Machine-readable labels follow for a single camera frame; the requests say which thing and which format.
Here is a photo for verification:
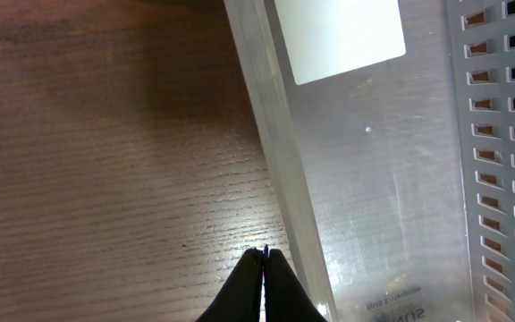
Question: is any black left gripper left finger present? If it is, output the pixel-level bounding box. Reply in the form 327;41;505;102
196;249;263;322

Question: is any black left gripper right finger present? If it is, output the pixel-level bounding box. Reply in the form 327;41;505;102
264;248;326;322

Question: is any clear perforated plastic basket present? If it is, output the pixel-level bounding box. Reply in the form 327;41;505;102
225;0;515;322

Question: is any white label sticker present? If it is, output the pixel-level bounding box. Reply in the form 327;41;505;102
274;0;406;85

